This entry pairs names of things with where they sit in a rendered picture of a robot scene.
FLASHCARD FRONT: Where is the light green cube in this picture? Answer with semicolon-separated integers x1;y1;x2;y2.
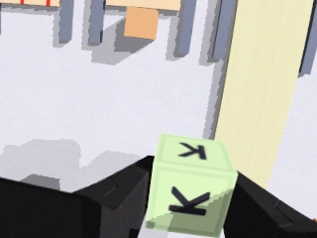
146;133;238;238

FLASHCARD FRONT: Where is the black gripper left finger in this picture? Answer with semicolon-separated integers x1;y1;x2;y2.
0;156;155;238

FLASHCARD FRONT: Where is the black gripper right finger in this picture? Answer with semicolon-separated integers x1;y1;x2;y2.
222;172;317;238

